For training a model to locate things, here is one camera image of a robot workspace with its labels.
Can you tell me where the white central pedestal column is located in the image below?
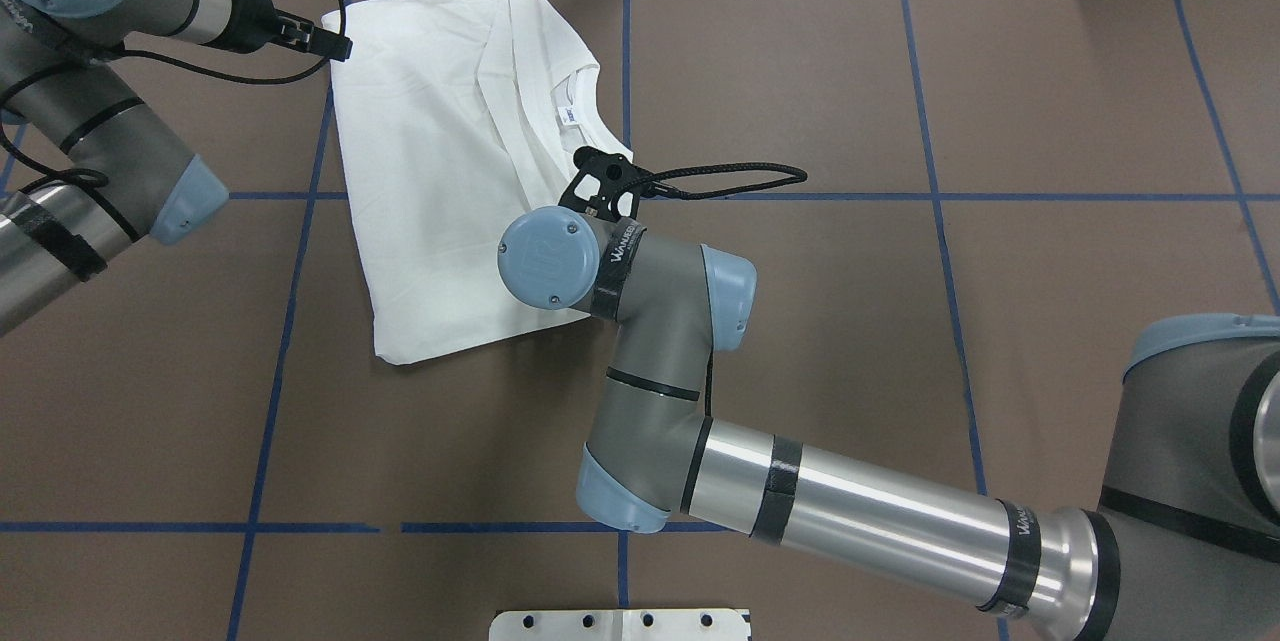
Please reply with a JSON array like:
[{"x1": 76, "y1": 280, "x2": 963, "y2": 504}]
[{"x1": 488, "y1": 608, "x2": 754, "y2": 640}]

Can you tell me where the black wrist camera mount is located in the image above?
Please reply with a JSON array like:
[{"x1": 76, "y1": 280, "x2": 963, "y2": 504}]
[{"x1": 558, "y1": 146, "x2": 657, "y2": 223}]

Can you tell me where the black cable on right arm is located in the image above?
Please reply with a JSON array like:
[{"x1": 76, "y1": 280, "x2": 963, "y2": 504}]
[{"x1": 630, "y1": 161, "x2": 809, "y2": 202}]

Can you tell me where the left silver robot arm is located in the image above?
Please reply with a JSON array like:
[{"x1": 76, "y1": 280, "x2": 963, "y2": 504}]
[{"x1": 1, "y1": 0, "x2": 353, "y2": 331}]

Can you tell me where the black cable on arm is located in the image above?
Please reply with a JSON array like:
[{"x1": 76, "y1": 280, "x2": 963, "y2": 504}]
[
  {"x1": 0, "y1": 0, "x2": 351, "y2": 192},
  {"x1": 630, "y1": 161, "x2": 809, "y2": 202}
]

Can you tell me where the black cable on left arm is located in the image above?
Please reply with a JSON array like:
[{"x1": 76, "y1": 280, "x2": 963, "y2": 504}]
[{"x1": 0, "y1": 0, "x2": 351, "y2": 192}]

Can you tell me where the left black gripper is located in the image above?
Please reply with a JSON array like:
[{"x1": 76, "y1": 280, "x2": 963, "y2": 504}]
[{"x1": 227, "y1": 0, "x2": 353, "y2": 61}]

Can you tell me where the white long-sleeve printed shirt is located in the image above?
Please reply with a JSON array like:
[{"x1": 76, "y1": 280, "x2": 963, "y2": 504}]
[{"x1": 323, "y1": 0, "x2": 626, "y2": 366}]

